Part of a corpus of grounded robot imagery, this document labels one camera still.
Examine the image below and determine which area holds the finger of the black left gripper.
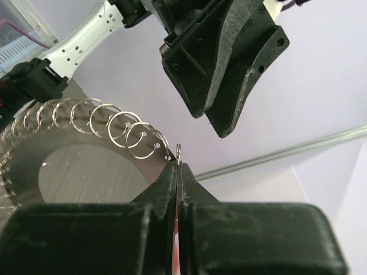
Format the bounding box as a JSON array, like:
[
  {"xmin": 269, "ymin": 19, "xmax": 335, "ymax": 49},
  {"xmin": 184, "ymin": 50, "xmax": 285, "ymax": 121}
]
[
  {"xmin": 161, "ymin": 1, "xmax": 233, "ymax": 118},
  {"xmin": 205, "ymin": 1, "xmax": 290, "ymax": 138}
]

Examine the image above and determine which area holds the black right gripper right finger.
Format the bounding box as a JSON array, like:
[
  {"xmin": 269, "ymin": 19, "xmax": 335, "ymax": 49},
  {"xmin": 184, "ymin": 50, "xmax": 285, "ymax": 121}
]
[{"xmin": 177, "ymin": 163, "xmax": 349, "ymax": 274}]

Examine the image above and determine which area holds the key with red white tag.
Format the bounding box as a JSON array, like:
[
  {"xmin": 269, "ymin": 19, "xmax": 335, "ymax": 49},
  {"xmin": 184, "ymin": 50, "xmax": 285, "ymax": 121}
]
[{"xmin": 173, "ymin": 215, "xmax": 181, "ymax": 275}]

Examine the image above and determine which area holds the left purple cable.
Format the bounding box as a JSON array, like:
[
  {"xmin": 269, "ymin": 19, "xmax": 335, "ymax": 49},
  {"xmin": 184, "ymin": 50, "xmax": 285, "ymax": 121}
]
[{"xmin": 0, "ymin": 18, "xmax": 52, "ymax": 49}]

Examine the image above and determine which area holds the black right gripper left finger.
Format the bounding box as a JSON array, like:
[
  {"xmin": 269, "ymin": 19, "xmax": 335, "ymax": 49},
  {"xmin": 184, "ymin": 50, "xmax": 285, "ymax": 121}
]
[{"xmin": 1, "ymin": 161, "xmax": 175, "ymax": 274}]

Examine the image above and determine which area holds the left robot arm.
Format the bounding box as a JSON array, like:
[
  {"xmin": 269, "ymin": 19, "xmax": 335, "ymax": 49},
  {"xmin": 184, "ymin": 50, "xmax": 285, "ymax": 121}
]
[{"xmin": 1, "ymin": 1, "xmax": 290, "ymax": 138}]

